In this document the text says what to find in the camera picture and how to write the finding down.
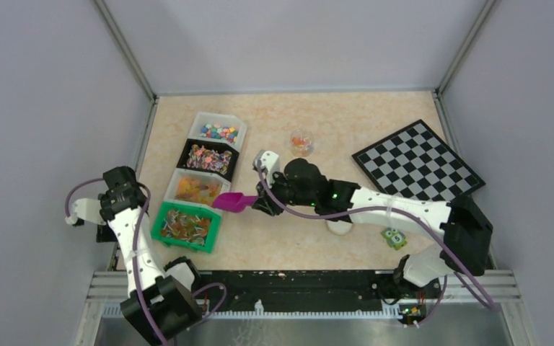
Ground green bin stick candies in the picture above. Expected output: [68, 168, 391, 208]
[151, 200, 221, 253]

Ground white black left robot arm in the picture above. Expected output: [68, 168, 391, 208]
[64, 166, 203, 345]

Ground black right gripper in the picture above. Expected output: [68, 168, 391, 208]
[252, 169, 317, 216]

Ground white bin round candies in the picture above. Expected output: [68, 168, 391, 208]
[188, 112, 247, 152]

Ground white bin orange gummies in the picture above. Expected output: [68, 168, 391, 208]
[162, 169, 231, 213]

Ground magenta plastic scoop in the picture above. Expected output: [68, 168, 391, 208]
[212, 192, 258, 213]

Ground green owl number card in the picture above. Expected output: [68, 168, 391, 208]
[381, 228, 408, 251]

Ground black white chessboard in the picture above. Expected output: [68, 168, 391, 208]
[351, 120, 485, 201]

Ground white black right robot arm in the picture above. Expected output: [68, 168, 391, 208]
[252, 153, 493, 297]

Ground black bin mixed candies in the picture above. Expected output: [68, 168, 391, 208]
[176, 138, 239, 182]

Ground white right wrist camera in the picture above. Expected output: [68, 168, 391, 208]
[252, 149, 280, 187]

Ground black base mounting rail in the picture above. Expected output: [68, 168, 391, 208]
[194, 270, 441, 313]

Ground clear glass jar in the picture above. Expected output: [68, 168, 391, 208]
[289, 128, 315, 157]

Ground white round jar lid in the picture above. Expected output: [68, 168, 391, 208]
[326, 221, 353, 236]

